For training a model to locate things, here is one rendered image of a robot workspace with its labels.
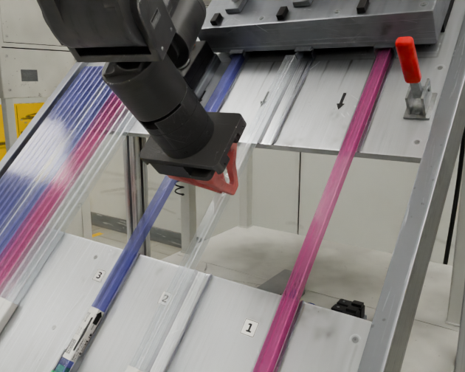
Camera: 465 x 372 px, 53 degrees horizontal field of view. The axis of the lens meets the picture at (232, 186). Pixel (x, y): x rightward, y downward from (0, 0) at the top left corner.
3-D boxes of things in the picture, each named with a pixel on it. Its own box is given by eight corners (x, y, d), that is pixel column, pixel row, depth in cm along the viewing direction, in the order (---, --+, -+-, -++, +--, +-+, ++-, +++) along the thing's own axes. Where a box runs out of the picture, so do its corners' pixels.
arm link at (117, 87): (83, 79, 39) (137, 69, 36) (114, 23, 42) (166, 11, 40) (131, 131, 44) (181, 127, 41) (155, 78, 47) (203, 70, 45)
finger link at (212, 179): (212, 162, 58) (175, 112, 51) (263, 168, 54) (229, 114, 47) (189, 209, 56) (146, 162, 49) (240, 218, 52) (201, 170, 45)
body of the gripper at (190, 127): (173, 120, 53) (136, 73, 47) (250, 125, 47) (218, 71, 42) (146, 167, 50) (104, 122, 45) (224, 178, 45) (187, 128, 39)
